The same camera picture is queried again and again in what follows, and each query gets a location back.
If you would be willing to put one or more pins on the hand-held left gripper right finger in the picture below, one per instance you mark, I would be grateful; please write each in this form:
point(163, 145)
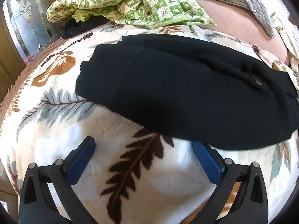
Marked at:
point(206, 161)

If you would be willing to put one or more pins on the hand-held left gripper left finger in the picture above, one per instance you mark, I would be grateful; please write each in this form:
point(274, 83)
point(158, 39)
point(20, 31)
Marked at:
point(80, 161)

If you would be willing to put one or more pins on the black pants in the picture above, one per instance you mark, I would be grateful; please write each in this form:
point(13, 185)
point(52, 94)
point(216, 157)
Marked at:
point(175, 86)

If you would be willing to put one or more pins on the leaf printed plush blanket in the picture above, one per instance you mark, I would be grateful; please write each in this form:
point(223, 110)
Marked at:
point(70, 126)

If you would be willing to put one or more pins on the dark cloth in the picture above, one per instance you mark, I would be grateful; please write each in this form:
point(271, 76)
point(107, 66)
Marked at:
point(77, 29)

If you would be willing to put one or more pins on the pink bed sheet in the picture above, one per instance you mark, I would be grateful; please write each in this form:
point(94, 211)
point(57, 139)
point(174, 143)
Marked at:
point(233, 21)

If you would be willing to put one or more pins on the leaded glass window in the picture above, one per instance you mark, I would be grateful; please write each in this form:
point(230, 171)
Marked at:
point(25, 23)

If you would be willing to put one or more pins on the white floral cloth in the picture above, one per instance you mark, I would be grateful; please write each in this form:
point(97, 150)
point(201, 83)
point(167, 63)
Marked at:
point(290, 35)

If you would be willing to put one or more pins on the green patterned quilt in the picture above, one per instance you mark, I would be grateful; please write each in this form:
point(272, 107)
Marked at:
point(130, 2)

